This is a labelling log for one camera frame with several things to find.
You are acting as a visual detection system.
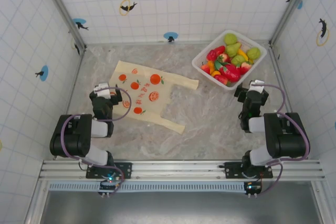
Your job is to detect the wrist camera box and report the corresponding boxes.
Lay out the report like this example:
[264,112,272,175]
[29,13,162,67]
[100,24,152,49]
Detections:
[248,79,265,94]
[93,82,118,98]

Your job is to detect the white plastic mesh basket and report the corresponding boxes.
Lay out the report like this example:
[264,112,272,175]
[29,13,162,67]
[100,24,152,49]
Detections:
[191,29,268,92]

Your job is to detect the small controller board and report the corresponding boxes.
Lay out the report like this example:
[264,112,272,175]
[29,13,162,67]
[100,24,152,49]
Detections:
[98,178,125,198]
[243,180,263,198]

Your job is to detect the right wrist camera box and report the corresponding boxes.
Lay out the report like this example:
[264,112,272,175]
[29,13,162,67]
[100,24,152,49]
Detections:
[248,79,265,94]

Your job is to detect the aluminium side rail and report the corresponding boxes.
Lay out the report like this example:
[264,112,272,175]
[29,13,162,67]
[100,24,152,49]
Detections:
[62,47,87,117]
[269,47,293,113]

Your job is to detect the green fake pear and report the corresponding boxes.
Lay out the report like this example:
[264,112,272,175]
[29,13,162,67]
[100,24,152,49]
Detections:
[226,42,243,57]

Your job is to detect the aluminium frame post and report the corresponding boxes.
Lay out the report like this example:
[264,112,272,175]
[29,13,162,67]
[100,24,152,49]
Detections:
[311,180,332,224]
[25,179,50,224]

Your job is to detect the small dolphin ring sticker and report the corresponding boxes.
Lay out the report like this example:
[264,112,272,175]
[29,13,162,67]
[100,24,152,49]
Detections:
[119,0,138,16]
[70,37,81,56]
[316,18,330,47]

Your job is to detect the black mounting plate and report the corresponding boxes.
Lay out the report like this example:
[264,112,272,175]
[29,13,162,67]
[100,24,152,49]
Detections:
[224,161,274,179]
[86,161,133,179]

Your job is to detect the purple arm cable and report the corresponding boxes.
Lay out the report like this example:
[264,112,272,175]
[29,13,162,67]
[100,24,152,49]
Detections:
[60,87,133,196]
[250,83,311,196]

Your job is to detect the marble pattern table cover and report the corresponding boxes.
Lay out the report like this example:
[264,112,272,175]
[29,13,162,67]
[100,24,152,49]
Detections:
[43,42,308,161]

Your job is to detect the blue oval dolphin sticker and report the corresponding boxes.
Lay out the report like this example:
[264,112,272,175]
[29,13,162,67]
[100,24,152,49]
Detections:
[35,65,50,82]
[72,18,89,31]
[163,31,179,43]

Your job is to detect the cream plastic bag orange prints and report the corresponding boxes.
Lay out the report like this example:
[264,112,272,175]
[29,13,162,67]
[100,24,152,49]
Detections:
[109,60,200,134]

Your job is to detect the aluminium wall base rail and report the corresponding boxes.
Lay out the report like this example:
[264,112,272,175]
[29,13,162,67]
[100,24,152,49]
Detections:
[83,40,272,46]

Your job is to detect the grey metal panel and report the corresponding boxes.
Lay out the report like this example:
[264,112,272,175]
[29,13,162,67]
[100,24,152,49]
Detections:
[39,191,322,224]

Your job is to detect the white slotted cable duct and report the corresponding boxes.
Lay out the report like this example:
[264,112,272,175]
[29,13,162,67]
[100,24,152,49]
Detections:
[48,182,263,193]

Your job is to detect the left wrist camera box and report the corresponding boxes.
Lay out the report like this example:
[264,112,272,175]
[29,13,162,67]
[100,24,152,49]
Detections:
[93,82,118,98]

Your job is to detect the aluminium corner post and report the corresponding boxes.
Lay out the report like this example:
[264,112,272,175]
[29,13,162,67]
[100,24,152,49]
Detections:
[36,0,87,51]
[269,0,314,48]

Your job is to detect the small red fake strawberry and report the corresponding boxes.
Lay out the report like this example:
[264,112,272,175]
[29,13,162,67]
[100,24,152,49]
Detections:
[240,62,253,75]

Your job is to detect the yellow fake banana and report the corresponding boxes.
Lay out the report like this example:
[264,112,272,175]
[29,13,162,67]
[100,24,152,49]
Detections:
[237,48,255,65]

